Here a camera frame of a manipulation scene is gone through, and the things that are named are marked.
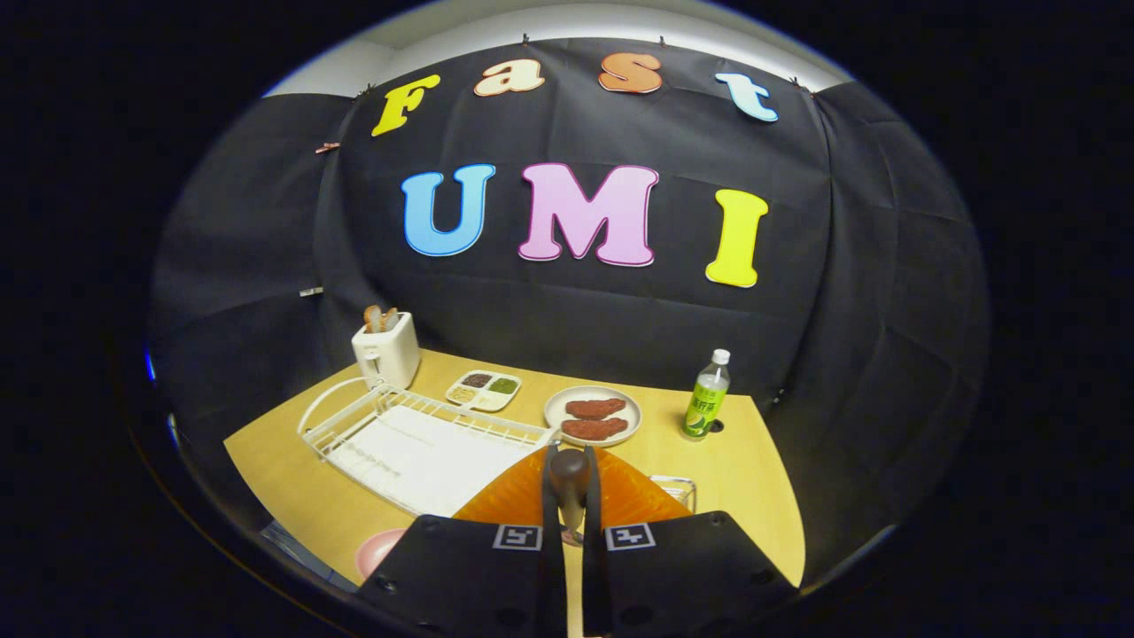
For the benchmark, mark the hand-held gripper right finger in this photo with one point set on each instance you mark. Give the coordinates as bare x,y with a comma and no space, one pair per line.
691,567

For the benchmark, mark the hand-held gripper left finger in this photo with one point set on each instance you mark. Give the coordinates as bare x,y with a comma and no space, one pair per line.
461,567

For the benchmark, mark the pink plate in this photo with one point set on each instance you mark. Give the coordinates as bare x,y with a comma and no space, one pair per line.
376,551

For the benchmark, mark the white divided seasoning dish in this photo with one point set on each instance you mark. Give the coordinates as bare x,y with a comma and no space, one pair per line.
483,400

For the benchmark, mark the beige plate with meat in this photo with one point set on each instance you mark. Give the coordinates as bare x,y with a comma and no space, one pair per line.
558,403

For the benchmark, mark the white drain tray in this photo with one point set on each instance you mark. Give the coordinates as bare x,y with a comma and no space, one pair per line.
434,456

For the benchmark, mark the green label drink bottle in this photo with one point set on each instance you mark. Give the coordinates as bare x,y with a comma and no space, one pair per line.
704,403

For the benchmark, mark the brown meat piece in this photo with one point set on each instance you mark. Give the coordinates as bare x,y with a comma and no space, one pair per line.
595,408
594,430

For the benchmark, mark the white toaster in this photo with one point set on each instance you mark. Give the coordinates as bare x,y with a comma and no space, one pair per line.
390,354

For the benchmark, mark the toasted bread slice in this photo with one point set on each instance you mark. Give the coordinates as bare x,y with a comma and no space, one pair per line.
373,317
390,317

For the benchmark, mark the black backdrop cloth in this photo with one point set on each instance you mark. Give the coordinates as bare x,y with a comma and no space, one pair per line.
567,319

